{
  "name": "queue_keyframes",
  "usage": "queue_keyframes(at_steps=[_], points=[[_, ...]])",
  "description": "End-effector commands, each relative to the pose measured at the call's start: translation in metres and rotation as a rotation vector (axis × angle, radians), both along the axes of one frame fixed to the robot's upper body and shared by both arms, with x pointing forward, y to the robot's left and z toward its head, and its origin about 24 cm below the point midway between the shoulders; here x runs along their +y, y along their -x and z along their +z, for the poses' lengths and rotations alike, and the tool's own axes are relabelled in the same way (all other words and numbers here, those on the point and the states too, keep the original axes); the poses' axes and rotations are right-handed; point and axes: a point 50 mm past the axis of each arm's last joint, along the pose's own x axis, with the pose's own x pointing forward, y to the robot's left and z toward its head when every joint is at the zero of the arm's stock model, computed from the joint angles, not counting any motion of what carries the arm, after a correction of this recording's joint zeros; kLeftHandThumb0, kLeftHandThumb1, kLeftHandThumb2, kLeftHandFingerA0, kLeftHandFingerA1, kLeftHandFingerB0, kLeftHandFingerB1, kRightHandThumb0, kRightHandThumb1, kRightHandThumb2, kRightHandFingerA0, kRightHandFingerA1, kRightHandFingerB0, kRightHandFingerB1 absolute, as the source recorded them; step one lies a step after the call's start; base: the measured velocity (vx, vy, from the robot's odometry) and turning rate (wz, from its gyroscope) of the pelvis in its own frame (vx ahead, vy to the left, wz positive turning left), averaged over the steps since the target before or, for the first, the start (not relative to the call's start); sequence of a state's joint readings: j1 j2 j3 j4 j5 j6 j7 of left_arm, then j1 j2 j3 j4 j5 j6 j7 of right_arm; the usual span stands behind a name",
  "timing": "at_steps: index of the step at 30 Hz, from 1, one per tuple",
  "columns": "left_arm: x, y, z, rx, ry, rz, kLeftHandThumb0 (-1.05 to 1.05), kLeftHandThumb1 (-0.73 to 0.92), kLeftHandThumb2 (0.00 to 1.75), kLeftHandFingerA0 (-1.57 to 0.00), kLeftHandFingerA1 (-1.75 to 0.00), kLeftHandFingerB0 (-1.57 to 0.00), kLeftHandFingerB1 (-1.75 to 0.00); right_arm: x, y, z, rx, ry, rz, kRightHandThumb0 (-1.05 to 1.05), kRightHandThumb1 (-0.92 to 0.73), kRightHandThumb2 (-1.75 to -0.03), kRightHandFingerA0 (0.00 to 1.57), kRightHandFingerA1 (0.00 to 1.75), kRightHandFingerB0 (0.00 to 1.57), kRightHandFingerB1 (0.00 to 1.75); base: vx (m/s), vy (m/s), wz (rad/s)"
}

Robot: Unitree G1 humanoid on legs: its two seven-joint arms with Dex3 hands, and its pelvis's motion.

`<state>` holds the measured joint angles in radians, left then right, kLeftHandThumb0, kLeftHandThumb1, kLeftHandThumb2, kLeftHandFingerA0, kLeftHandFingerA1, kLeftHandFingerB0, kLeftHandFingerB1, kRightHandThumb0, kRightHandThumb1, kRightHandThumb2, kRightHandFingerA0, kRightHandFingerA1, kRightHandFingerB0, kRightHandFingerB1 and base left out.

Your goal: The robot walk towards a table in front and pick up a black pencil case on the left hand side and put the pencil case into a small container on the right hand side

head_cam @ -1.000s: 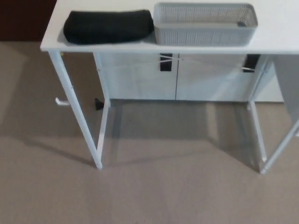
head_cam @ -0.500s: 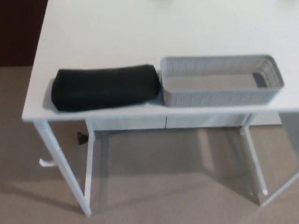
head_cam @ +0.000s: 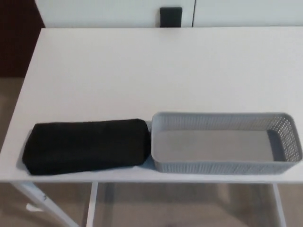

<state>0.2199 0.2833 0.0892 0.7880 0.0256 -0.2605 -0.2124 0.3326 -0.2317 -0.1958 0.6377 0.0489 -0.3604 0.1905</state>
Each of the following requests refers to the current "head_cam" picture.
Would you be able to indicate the grey perforated plastic basket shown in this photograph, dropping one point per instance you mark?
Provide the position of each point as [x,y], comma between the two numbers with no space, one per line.
[213,146]

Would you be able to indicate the white cabinet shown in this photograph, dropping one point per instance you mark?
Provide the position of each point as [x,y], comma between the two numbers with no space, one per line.
[94,14]

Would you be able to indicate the dark brown wooden panel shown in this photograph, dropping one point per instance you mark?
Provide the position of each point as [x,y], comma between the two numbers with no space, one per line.
[16,35]

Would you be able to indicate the black wall socket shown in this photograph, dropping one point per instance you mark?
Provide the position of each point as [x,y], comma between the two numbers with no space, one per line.
[171,17]

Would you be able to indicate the white metal table frame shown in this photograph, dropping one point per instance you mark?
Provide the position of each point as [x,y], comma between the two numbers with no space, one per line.
[92,205]

